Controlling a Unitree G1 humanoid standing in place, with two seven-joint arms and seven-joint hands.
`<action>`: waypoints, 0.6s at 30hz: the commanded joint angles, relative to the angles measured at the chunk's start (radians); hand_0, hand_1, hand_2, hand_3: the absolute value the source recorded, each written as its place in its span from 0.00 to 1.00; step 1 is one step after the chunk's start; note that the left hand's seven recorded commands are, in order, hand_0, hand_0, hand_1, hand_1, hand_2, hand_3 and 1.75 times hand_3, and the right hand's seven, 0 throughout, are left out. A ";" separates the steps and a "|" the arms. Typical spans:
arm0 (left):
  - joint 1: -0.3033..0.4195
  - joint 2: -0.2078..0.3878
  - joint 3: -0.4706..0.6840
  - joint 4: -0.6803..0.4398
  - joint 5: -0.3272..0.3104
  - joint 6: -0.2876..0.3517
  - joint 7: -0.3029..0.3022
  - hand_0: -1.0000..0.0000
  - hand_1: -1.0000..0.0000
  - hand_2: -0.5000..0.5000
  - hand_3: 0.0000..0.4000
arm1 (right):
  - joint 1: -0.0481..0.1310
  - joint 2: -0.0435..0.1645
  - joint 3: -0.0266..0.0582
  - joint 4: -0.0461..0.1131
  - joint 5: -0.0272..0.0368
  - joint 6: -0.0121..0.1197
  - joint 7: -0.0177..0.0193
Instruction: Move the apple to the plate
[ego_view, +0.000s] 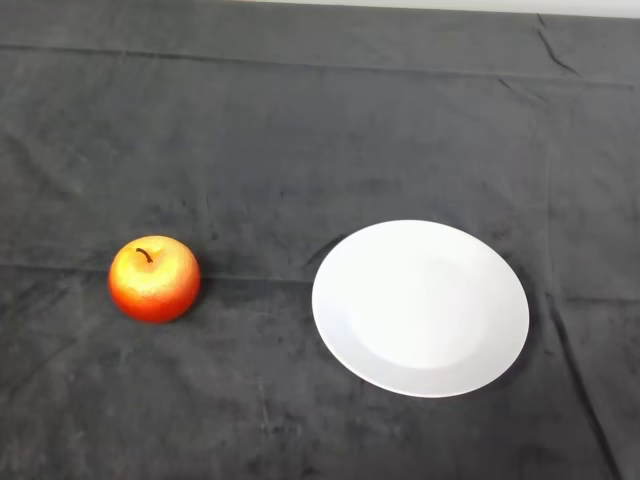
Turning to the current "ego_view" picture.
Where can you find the white round plate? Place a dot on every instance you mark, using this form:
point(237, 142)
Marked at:
point(420, 310)

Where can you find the red yellow apple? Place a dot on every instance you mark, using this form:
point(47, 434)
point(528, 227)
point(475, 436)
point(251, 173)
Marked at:
point(155, 290)

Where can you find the black cloth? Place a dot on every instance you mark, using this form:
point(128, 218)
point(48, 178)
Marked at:
point(280, 150)

